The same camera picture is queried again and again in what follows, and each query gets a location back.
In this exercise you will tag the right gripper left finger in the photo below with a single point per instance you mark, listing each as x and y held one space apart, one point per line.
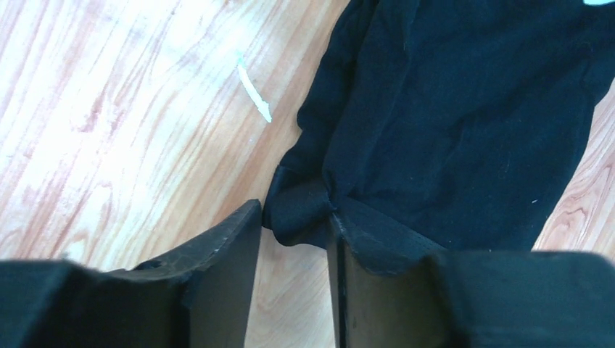
195 295

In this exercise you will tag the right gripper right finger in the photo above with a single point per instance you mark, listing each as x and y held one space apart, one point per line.
468 299

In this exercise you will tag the black Junhao underwear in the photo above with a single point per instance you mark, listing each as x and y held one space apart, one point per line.
457 123

